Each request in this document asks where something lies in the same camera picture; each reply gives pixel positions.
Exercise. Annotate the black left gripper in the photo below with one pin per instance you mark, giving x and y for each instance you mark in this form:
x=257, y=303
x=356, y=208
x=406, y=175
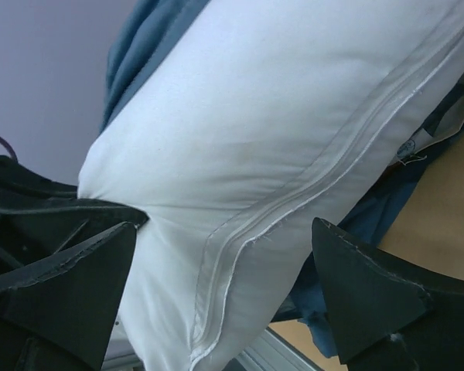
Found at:
x=40, y=217

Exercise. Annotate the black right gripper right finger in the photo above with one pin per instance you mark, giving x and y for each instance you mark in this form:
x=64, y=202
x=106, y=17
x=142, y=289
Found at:
x=386, y=313

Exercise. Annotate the white pillow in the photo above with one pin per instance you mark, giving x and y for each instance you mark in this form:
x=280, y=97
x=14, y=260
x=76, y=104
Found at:
x=255, y=135

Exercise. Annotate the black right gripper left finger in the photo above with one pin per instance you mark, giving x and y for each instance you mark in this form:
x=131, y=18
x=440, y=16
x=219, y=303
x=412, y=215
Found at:
x=58, y=313

